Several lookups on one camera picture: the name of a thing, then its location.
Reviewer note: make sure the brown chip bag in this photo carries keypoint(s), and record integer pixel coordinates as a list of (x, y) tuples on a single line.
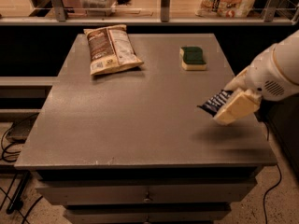
[(111, 50)]

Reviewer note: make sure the clear plastic container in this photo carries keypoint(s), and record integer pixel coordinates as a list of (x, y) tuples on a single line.
[(99, 8)]

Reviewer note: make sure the grey cabinet with drawers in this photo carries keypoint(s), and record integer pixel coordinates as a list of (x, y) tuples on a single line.
[(135, 148)]

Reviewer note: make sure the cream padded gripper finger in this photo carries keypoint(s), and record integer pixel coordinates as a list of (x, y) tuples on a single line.
[(238, 82), (240, 104)]

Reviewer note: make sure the blue rxbar blueberry wrapper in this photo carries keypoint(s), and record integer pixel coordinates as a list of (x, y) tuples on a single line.
[(216, 102)]

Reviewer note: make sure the colourful snack bag on shelf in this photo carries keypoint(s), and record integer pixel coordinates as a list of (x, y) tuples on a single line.
[(225, 8)]

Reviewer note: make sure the metal shelf rail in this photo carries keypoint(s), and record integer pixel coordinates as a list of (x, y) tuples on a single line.
[(141, 12)]

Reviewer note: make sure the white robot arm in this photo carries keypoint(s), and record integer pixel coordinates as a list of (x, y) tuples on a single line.
[(273, 75)]

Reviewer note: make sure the grey power adapter box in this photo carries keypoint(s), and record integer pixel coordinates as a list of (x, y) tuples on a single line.
[(20, 130)]

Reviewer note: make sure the green and yellow sponge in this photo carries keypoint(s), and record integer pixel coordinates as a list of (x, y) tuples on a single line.
[(192, 59)]

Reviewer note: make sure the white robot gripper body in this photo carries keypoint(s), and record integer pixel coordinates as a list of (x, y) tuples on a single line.
[(261, 76)]

